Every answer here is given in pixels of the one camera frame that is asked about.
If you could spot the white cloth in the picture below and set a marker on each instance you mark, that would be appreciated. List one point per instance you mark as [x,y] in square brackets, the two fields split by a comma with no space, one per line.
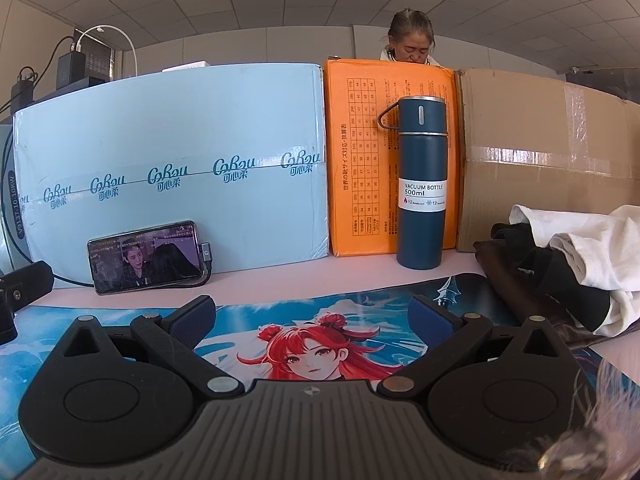
[600,255]

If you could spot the dark blue vacuum bottle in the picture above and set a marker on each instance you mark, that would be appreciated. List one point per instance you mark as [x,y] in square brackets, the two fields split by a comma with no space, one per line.
[420,225]

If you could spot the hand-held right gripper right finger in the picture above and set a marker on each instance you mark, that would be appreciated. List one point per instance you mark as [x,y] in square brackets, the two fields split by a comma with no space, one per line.
[430,320]

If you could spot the printed desk mat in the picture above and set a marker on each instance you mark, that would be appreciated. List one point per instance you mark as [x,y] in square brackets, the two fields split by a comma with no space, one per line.
[310,320]

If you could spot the black power adapter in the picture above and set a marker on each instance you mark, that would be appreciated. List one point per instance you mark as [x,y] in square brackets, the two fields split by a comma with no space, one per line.
[24,90]
[72,70]

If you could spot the black garment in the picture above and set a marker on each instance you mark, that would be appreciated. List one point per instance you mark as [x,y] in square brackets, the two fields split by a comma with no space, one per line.
[560,280]

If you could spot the fuzzy sleeve cuff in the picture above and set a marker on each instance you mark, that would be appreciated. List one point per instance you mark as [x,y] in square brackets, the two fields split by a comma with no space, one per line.
[590,440]

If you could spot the orange cardboard box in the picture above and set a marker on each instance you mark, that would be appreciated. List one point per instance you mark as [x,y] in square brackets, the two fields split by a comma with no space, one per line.
[360,110]

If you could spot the brown cardboard box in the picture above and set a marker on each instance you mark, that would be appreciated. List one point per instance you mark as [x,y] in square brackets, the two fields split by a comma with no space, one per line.
[540,125]

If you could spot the white flat box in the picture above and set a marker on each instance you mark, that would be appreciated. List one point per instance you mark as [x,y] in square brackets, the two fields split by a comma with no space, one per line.
[186,66]

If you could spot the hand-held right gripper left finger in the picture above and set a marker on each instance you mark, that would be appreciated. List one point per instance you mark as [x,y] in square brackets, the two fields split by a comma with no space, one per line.
[197,315]

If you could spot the brown garment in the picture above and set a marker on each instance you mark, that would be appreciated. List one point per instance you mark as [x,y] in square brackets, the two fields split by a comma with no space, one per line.
[500,270]

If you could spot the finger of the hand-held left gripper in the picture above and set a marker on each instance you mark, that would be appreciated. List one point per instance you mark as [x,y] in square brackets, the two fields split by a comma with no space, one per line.
[30,282]
[6,330]

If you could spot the black smartphone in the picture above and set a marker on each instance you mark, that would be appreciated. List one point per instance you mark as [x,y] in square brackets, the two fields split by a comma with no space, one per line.
[145,257]

